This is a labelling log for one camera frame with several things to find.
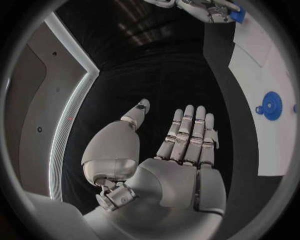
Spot blue gear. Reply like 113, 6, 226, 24
261, 91, 284, 121

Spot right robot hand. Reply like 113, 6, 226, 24
176, 0, 242, 24

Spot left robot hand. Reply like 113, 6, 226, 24
80, 98, 227, 240

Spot large blue cylinder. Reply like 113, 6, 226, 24
229, 7, 247, 24

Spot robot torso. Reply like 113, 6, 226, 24
4, 12, 101, 202

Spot white task board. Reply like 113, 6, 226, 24
228, 11, 299, 177

